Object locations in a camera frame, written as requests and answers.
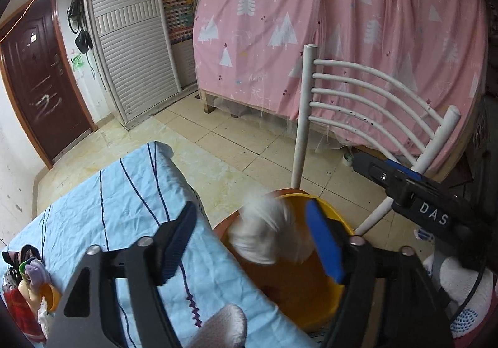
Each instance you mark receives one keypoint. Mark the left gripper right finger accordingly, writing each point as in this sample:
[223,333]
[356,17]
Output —
[329,237]

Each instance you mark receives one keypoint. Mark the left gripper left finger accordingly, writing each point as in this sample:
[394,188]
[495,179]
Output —
[171,240]

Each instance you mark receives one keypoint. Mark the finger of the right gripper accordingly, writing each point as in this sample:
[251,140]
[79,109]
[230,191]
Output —
[407,171]

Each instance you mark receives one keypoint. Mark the white tissue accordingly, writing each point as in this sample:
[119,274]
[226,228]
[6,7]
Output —
[266,232]

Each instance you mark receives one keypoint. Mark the orange yellow trash bin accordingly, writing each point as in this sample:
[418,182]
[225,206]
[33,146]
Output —
[302,292]

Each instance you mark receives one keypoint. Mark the left white gloved hand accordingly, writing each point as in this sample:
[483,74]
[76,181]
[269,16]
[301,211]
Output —
[226,329]

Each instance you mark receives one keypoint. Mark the light blue bed sheet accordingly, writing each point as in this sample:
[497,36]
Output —
[129,199]

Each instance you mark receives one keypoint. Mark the white metal chair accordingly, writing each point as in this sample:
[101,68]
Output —
[363,106]

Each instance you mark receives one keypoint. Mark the orange plastic bowl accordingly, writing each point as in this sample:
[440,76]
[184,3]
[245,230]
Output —
[50,295]

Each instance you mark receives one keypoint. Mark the purple knitted cloth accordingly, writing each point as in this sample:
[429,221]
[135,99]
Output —
[37,274]

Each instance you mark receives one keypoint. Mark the black pink garment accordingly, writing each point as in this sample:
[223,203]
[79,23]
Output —
[16,258]

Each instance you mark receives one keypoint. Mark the pink tree-print curtain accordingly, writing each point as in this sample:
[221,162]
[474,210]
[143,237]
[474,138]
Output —
[250,51]

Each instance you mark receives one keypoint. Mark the white louvered wardrobe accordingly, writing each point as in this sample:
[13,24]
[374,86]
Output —
[135,56]

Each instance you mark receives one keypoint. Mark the dark red door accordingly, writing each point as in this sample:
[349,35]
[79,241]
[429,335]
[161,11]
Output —
[40,83]

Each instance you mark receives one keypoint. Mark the colourful wall poster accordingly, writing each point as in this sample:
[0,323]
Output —
[179,19]

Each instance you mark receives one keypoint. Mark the black bag on wall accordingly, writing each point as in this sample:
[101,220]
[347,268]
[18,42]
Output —
[77,24]

